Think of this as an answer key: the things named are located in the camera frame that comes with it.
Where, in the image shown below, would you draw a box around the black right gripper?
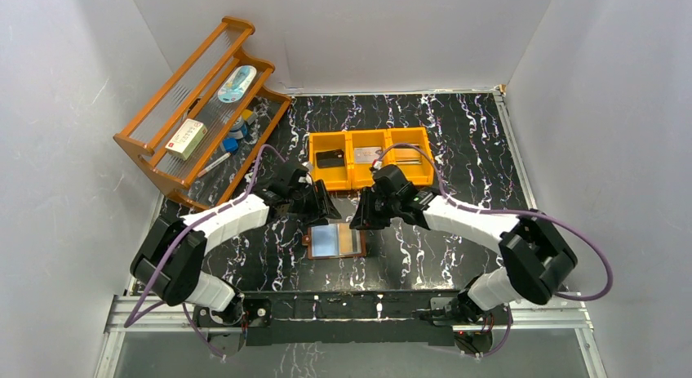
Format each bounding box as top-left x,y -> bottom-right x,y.
349,186 -> 400,230

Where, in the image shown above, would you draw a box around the orange leather card holder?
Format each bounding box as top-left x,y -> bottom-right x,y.
302,223 -> 366,260

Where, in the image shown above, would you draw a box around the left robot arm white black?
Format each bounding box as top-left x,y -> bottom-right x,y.
130,162 -> 340,326

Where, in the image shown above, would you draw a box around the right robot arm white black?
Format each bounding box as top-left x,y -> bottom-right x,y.
349,165 -> 578,324

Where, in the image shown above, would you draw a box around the black card in bin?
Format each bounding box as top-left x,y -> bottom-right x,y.
315,149 -> 345,169

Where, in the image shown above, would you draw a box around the grey card in bin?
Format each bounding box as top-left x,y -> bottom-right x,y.
353,147 -> 383,165

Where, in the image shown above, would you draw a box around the tan card in bin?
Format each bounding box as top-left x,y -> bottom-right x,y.
392,145 -> 423,165

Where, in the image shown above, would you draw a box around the yellow left bin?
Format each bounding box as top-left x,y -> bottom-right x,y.
308,131 -> 354,191

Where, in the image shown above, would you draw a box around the yellow bin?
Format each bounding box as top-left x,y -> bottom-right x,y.
308,131 -> 354,191
388,127 -> 435,186
346,129 -> 391,189

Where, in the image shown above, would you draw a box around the yellow right bin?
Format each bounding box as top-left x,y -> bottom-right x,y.
388,127 -> 435,186

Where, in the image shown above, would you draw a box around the yellow middle bin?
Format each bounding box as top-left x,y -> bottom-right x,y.
346,129 -> 391,189

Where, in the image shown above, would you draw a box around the white marker pen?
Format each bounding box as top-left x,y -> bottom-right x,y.
197,152 -> 232,178

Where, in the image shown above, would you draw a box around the blue small cube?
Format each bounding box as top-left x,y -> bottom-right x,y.
220,137 -> 239,153

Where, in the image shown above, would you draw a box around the blue white tape roll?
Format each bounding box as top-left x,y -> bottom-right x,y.
228,116 -> 249,140

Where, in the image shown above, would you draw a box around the orange wooden shelf rack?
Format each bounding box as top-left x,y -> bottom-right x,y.
113,16 -> 291,211

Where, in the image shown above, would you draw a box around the white blue oval case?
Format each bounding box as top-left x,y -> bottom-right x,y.
216,64 -> 257,104

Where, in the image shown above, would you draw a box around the white red box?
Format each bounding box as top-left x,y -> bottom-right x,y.
165,118 -> 207,161

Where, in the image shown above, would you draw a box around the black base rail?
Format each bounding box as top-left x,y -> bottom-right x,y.
193,290 -> 508,354

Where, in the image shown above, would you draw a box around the aluminium frame rail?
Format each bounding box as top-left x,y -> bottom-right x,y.
96,291 -> 606,377

